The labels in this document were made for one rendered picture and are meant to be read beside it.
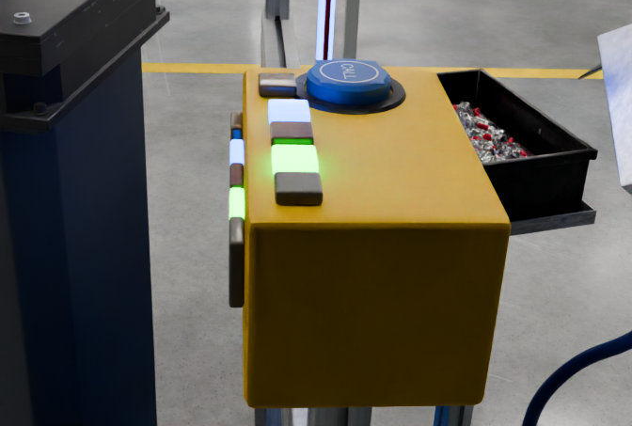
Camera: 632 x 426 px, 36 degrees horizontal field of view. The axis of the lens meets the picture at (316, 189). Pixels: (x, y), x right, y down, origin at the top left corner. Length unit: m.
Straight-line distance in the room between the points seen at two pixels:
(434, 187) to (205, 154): 2.49
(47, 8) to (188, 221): 1.74
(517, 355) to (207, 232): 0.84
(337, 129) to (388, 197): 0.06
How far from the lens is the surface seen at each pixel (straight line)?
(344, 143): 0.41
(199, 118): 3.09
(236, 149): 0.44
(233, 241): 0.37
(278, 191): 0.36
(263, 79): 0.46
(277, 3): 1.26
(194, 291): 2.23
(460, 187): 0.38
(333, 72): 0.46
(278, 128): 0.41
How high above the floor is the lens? 1.25
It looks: 28 degrees down
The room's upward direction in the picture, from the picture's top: 3 degrees clockwise
